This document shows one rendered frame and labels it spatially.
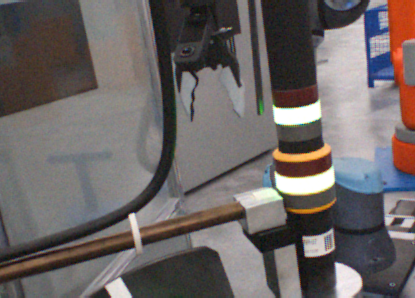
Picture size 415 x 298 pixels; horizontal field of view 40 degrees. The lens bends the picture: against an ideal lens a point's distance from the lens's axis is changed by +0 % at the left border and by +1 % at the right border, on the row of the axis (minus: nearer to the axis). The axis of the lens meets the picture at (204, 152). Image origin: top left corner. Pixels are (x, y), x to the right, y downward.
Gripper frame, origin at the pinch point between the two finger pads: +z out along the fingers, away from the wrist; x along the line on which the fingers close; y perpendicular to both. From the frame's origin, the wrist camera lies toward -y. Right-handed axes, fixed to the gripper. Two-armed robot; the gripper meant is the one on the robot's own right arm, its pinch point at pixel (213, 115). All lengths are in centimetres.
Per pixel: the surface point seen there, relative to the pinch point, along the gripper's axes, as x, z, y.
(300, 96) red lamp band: -26, -14, -52
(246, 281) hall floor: 64, 148, 186
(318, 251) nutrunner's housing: -26, -2, -52
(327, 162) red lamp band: -27, -9, -51
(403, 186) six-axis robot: -20, 145, 315
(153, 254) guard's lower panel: 45, 56, 51
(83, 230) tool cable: -11, -8, -60
